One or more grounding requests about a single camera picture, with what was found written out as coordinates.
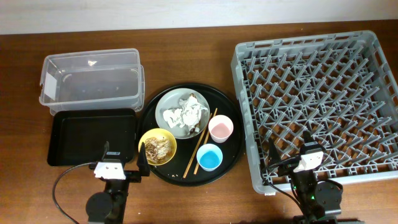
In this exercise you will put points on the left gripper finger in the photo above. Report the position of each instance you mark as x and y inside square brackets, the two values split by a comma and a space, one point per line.
[106, 149]
[142, 162]

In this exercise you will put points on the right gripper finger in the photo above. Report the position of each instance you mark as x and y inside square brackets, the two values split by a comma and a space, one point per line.
[274, 157]
[307, 137]

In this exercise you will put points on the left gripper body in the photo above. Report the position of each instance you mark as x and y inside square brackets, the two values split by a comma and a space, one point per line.
[132, 177]

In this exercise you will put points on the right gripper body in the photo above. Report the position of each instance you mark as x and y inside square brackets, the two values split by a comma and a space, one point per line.
[287, 167]

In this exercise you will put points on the food scraps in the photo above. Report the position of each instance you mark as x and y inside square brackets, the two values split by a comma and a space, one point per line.
[158, 150]

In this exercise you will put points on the yellow bowl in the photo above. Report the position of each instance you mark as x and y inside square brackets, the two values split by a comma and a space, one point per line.
[159, 133]

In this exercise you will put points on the pink cup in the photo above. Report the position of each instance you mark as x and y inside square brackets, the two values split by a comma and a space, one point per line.
[221, 127]

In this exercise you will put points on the blue cup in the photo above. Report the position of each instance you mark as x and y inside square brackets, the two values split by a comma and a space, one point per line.
[209, 157]

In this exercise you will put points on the white paper waste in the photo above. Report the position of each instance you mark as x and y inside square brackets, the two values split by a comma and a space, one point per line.
[187, 115]

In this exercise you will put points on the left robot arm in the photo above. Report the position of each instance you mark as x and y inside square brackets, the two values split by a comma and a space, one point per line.
[109, 205]

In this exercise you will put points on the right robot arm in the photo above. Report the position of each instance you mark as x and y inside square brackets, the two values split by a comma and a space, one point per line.
[318, 200]

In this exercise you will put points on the grey dishwasher rack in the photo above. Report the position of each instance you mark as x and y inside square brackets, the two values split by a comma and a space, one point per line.
[339, 87]

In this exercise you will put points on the clear plastic waste bin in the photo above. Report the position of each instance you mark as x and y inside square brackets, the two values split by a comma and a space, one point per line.
[93, 80]

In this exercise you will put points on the black rectangular tray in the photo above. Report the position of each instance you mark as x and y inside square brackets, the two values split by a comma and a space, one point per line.
[79, 137]

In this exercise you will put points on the left wooden chopstick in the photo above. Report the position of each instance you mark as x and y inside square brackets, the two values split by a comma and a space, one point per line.
[196, 148]

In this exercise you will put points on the wooden chopstick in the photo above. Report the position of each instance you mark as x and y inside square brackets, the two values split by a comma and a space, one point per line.
[205, 140]
[196, 148]

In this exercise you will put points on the grey round plate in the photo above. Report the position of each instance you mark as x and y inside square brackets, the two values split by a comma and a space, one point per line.
[171, 101]

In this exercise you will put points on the right wooden chopstick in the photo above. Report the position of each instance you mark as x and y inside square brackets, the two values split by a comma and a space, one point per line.
[205, 140]

